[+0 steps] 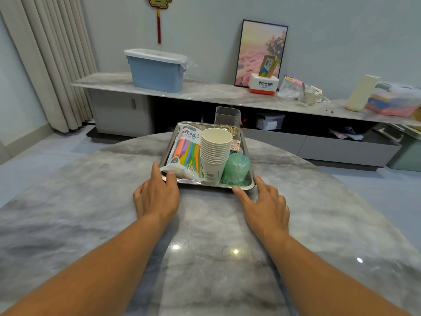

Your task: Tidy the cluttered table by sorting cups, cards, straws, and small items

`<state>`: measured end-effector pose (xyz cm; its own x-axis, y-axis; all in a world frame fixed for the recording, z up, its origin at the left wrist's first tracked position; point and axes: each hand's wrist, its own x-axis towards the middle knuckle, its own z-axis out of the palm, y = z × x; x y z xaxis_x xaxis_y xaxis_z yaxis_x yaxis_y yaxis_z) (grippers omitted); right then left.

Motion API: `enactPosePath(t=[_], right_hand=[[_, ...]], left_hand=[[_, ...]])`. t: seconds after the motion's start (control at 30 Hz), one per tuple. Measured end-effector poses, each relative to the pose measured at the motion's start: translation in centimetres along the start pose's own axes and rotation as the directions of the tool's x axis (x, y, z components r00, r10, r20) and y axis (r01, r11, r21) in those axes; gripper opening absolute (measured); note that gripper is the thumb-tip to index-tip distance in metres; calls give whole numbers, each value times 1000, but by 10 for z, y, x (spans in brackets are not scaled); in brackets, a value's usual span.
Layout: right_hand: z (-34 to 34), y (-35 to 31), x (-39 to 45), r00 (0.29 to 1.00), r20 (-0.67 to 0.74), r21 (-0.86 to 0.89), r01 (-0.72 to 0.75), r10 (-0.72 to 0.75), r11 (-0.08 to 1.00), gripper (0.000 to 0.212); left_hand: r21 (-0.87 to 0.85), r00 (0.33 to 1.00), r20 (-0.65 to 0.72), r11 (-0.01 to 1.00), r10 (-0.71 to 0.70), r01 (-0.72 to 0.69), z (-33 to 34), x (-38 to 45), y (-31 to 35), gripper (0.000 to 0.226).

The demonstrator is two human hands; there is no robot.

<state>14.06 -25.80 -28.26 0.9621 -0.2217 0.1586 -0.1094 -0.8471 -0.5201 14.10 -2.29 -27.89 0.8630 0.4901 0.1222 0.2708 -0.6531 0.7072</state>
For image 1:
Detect person's left hand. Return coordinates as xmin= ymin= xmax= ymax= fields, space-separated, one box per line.
xmin=133 ymin=161 xmax=181 ymax=228

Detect person's right hand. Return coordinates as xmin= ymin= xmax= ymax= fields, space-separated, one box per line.
xmin=232 ymin=175 xmax=291 ymax=246

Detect translucent green plastic cup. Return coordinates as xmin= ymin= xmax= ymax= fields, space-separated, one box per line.
xmin=220 ymin=154 xmax=251 ymax=187

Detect clear printed plastic bag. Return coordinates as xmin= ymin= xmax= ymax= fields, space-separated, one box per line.
xmin=161 ymin=123 xmax=206 ymax=180

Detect metal tray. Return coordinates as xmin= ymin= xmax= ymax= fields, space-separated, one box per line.
xmin=159 ymin=122 xmax=256 ymax=191

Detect pile of colourful straws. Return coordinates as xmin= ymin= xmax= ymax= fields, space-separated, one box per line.
xmin=172 ymin=138 xmax=201 ymax=172

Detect group of white paper cups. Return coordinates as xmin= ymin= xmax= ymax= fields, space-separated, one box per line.
xmin=199 ymin=127 xmax=234 ymax=184

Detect clear ribbed organizer box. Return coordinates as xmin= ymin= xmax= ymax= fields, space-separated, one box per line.
xmin=214 ymin=106 xmax=242 ymax=130

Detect person's left forearm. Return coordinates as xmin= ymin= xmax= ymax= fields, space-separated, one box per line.
xmin=0 ymin=217 xmax=168 ymax=316

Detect person's right forearm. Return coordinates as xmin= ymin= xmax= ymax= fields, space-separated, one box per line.
xmin=263 ymin=233 xmax=412 ymax=316

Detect white box in cabinet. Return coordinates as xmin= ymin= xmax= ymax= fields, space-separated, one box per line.
xmin=256 ymin=113 xmax=285 ymax=132

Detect loose papers in cabinet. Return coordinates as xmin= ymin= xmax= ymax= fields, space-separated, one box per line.
xmin=329 ymin=127 xmax=364 ymax=140

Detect grey cabinet with marble top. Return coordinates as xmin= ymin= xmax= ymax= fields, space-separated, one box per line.
xmin=71 ymin=72 xmax=421 ymax=170

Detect clear bag of snacks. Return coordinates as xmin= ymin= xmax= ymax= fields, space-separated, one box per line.
xmin=277 ymin=77 xmax=303 ymax=101

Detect white and red small box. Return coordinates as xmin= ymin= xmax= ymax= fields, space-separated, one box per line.
xmin=248 ymin=73 xmax=280 ymax=96

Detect blue storage box white lid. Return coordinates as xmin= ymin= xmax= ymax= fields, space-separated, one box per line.
xmin=124 ymin=48 xmax=190 ymax=93

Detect small colourful box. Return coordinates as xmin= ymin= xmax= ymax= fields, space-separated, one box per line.
xmin=258 ymin=55 xmax=278 ymax=77

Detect cream paper roll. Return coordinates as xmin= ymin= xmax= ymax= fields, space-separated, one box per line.
xmin=345 ymin=74 xmax=380 ymax=112

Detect grey green storage bin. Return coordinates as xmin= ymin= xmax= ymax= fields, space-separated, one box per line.
xmin=378 ymin=123 xmax=421 ymax=172

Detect framed pink picture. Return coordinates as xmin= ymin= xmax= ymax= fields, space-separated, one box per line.
xmin=235 ymin=19 xmax=289 ymax=88

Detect clear storage box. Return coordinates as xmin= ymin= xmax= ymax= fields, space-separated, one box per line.
xmin=366 ymin=82 xmax=421 ymax=118

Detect beige curtain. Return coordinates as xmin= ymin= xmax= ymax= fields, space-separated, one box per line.
xmin=0 ymin=0 xmax=100 ymax=134

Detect red gold wall hanging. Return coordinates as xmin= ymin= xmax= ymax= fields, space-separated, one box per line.
xmin=145 ymin=0 xmax=174 ymax=45

